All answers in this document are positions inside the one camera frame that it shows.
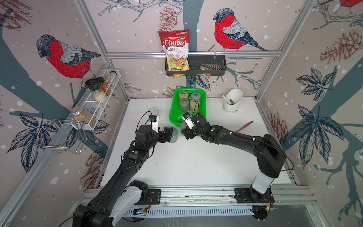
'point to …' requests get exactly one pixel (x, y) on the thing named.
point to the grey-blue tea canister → (175, 135)
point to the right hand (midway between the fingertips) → (185, 126)
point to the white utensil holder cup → (236, 95)
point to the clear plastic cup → (153, 111)
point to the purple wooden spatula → (237, 130)
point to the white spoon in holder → (226, 100)
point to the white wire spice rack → (69, 135)
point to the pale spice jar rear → (111, 77)
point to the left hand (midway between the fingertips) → (168, 125)
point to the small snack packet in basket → (203, 67)
